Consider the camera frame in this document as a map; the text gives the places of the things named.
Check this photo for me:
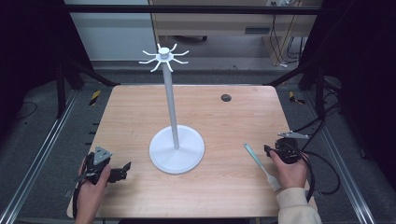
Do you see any black curtain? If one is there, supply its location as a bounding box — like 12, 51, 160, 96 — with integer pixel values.
0, 0, 95, 134
298, 0, 396, 183

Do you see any white cabinet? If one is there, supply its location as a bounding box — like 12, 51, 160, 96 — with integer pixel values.
64, 0, 158, 62

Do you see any black metal stand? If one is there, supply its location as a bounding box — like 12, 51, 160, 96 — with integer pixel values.
266, 60, 329, 123
55, 57, 121, 119

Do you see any aluminium floor rail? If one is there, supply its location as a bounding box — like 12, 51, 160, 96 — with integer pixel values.
0, 89, 80, 224
302, 91, 378, 224

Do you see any person's left hand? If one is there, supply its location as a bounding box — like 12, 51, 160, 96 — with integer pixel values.
76, 156, 112, 203

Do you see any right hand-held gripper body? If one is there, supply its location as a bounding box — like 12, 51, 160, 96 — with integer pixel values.
274, 131, 310, 165

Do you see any white hook stand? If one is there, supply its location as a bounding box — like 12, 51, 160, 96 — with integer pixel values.
138, 42, 206, 175

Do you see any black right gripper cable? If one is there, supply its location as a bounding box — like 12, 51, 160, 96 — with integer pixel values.
292, 143, 342, 203

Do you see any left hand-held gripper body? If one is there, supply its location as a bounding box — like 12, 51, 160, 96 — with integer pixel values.
81, 146, 123, 185

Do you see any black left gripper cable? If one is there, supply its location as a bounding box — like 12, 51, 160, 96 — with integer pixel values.
71, 172, 94, 219

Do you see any bundle of hanging cables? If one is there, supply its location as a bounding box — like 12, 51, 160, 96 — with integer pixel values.
269, 1, 307, 68

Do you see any wooden desk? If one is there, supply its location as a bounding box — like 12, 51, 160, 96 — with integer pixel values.
148, 0, 323, 67

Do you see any person's right hand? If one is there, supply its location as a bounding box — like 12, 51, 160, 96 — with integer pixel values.
268, 150, 310, 190

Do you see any black horizontal frame bar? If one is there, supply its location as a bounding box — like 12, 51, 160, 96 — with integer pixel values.
64, 4, 325, 15

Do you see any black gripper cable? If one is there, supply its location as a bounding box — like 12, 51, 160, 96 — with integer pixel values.
292, 143, 342, 203
71, 172, 94, 219

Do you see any yellow black floor tape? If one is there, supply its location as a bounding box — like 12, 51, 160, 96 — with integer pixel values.
88, 89, 103, 106
288, 91, 306, 105

